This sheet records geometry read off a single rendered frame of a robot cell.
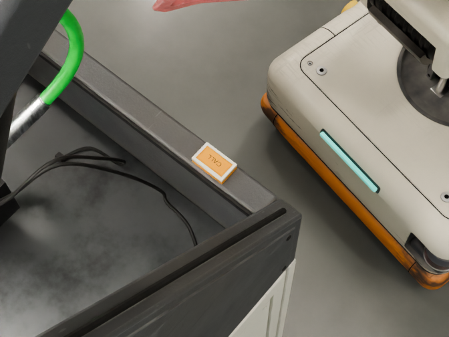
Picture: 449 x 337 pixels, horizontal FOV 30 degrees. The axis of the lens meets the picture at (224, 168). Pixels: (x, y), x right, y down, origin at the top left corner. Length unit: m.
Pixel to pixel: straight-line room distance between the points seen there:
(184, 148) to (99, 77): 0.16
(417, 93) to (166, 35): 0.74
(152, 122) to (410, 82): 0.97
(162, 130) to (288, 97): 0.87
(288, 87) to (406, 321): 0.60
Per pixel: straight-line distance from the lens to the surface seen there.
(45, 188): 1.21
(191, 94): 2.22
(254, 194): 1.04
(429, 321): 2.02
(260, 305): 1.18
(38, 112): 0.85
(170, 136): 1.08
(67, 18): 0.75
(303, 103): 1.90
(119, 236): 1.16
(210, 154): 1.05
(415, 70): 1.97
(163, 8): 0.69
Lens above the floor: 1.90
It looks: 64 degrees down
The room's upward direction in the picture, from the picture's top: 2 degrees counter-clockwise
